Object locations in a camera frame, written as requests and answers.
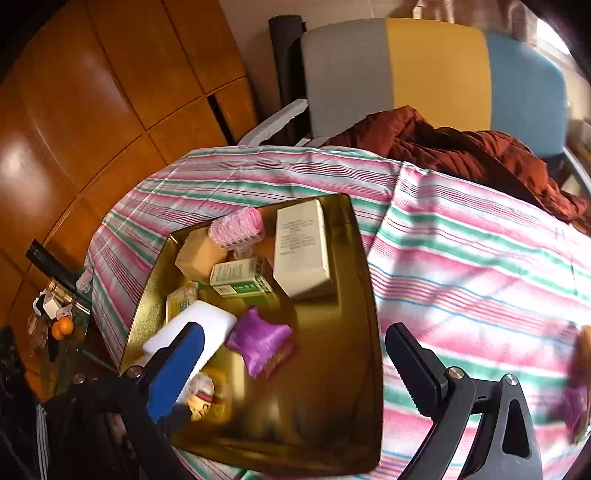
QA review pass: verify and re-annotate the gold metal tray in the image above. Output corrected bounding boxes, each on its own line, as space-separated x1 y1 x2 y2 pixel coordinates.
117 194 384 476

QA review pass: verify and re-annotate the wooden wardrobe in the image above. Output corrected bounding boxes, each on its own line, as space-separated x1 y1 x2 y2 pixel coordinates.
0 0 259 402

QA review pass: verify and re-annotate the striped bedsheet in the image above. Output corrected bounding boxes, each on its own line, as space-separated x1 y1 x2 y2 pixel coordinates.
85 145 591 480

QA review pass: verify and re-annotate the rust red jacket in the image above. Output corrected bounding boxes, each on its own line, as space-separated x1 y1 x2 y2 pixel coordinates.
323 105 589 224

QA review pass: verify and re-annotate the yellow sponge with green layer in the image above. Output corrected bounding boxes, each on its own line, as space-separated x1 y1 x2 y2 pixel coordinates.
174 228 228 282

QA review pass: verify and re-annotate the white tube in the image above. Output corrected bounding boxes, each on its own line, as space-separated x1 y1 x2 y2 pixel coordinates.
142 300 237 365

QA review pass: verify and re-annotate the yellow green snack packet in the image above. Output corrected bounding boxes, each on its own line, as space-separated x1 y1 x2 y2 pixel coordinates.
166 282 199 324

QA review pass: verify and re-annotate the black upright frame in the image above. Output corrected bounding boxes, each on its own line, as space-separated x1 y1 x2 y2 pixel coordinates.
269 15 308 146

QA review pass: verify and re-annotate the window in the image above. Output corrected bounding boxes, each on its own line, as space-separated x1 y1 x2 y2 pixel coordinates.
536 18 573 57

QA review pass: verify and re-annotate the orange fruit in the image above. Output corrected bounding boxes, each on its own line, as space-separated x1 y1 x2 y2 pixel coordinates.
51 316 75 340

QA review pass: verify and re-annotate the glass side table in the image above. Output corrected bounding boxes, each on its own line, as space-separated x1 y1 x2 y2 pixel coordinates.
25 272 93 398

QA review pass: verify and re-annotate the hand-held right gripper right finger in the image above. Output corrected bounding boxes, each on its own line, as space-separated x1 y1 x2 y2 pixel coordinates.
385 323 543 480

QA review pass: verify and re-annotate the grey yellow blue armchair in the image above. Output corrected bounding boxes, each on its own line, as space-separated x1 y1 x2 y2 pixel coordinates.
238 17 583 185

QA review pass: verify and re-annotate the blurred purple packet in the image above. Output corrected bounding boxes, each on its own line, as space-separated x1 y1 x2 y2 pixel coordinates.
554 383 591 444

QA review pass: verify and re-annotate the pink hair roller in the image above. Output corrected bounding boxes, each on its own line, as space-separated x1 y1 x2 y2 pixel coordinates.
208 207 265 252

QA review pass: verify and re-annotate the green cardboard box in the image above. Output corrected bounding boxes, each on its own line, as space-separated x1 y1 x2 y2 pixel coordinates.
210 257 274 298

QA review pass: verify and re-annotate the dark cloth with white stripes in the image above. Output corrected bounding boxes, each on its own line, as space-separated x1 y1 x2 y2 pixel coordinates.
0 325 61 480

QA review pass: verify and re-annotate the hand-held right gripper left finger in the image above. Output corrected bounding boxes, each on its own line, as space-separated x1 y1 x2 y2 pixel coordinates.
60 322 206 480

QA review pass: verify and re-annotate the purple snack packet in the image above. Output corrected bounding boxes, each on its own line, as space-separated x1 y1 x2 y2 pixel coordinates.
225 305 294 379

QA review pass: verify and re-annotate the cream cardboard box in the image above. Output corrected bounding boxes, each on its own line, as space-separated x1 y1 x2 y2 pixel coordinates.
273 199 334 301

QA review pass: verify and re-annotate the red label packet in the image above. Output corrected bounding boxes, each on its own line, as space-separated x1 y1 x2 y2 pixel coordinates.
188 373 232 423

